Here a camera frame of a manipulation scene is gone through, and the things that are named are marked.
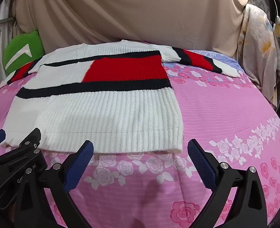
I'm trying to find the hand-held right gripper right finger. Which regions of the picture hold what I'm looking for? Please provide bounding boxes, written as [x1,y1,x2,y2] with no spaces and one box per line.
[187,139,268,228]

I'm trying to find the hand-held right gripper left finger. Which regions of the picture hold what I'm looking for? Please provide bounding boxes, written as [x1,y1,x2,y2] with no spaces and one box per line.
[14,140,94,228]

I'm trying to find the white red black knit sweater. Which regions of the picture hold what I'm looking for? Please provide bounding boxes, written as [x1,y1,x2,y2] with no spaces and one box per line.
[0,39,241,154]

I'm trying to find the pink floral bed sheet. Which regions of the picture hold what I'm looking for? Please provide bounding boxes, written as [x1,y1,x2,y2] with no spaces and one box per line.
[0,49,280,228]

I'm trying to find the green cushion with white stripe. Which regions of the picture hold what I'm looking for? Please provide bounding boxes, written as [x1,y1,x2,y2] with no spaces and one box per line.
[3,30,46,75]

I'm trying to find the grey metal bar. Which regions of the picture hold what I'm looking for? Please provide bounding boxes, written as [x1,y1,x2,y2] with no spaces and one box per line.
[0,17,14,29]

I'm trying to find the cream floral hanging cloth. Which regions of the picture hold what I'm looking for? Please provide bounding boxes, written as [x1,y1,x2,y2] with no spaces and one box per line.
[236,3,280,108]

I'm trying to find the beige draped cloth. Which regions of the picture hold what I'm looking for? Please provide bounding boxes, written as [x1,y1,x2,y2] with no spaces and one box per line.
[14,0,248,58]

